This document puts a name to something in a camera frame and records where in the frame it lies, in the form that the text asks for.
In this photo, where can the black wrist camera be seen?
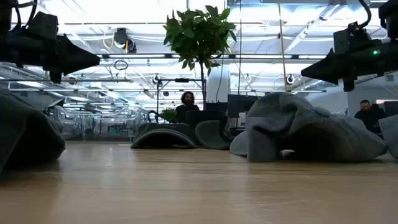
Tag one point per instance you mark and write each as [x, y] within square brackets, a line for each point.
[42, 26]
[342, 40]

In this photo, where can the green leafy plant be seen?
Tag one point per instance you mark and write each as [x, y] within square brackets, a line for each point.
[199, 34]

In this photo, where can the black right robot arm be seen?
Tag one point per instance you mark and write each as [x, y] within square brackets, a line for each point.
[390, 18]

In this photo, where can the black monitor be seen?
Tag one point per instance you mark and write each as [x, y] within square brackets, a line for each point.
[239, 105]
[391, 109]

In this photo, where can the person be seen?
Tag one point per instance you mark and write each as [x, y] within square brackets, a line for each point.
[186, 109]
[370, 118]

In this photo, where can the white bottle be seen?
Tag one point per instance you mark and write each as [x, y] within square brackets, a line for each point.
[242, 119]

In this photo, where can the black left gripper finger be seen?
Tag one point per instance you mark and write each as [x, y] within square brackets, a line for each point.
[74, 60]

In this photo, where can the small green plant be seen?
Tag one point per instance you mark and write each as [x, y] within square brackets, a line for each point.
[169, 115]

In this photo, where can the dark grey cap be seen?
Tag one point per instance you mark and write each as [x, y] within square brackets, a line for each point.
[211, 135]
[28, 133]
[164, 129]

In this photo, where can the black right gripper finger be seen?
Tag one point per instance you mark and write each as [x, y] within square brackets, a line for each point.
[326, 70]

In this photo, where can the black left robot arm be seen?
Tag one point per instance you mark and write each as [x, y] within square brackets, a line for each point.
[6, 15]

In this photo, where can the light grey cap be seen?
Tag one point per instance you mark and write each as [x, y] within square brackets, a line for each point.
[289, 115]
[390, 137]

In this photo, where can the black plant pot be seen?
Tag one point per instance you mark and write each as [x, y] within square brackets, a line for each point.
[205, 115]

